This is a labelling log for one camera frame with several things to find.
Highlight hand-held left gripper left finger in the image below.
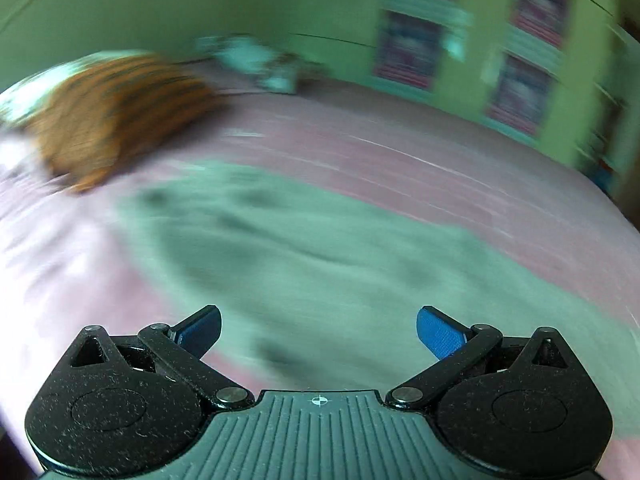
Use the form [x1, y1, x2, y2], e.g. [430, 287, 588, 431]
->
[65, 304, 256, 412]

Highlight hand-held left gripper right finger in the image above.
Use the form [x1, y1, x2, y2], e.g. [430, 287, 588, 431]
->
[385, 305, 581, 412]

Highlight grey-green pants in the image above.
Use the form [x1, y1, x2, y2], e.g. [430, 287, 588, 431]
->
[117, 160, 636, 393]

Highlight pink quilted bed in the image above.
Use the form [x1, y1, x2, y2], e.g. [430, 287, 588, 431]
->
[0, 60, 640, 461]

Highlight orange striped pillow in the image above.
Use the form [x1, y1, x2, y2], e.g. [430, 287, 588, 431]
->
[30, 52, 233, 195]

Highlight white wardrobe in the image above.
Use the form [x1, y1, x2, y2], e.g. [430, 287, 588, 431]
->
[290, 0, 640, 181]

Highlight white headboard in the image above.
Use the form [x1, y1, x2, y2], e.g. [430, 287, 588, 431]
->
[0, 0, 381, 96]

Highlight wall poster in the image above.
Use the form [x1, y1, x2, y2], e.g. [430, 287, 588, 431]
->
[374, 9, 445, 90]
[484, 54, 555, 137]
[509, 0, 572, 50]

